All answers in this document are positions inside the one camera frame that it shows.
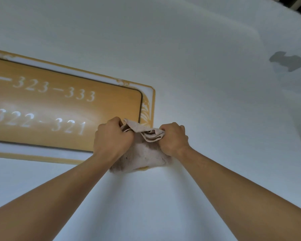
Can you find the person's right hand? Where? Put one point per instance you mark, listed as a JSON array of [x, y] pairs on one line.
[[174, 141]]

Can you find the person's left hand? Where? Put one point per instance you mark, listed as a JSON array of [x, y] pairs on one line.
[[110, 140]]

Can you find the person's right fingers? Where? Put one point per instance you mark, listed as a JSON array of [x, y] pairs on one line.
[[169, 126]]

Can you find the person's left fingers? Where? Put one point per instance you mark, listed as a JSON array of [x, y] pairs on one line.
[[124, 125]]

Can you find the beige cleaning cloth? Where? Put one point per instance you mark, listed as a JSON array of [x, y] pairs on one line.
[[143, 150]]

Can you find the person's left forearm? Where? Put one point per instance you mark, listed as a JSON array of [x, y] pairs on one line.
[[50, 200]]

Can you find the person's right forearm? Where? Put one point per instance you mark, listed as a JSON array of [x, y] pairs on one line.
[[243, 195]]

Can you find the gold framed wall sign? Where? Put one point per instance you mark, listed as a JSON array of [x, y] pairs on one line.
[[62, 107]]

